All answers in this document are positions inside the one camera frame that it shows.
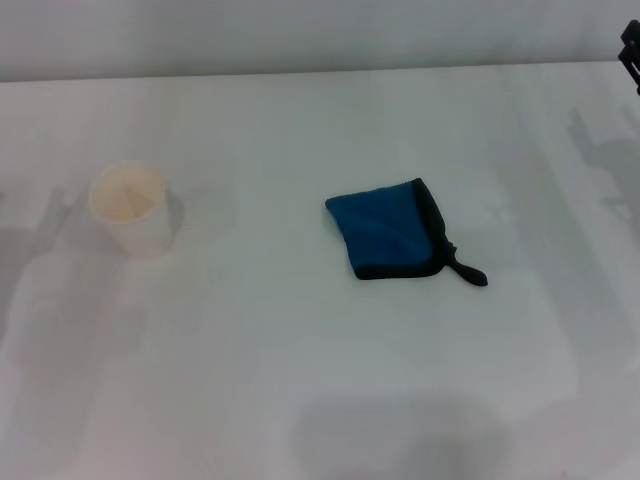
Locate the blue rag with black trim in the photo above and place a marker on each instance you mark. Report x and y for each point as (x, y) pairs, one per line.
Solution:
(385, 230)

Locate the white paper cup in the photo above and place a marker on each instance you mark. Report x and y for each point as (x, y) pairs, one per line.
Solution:
(135, 225)

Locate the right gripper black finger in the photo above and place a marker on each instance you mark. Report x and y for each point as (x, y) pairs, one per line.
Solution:
(632, 52)

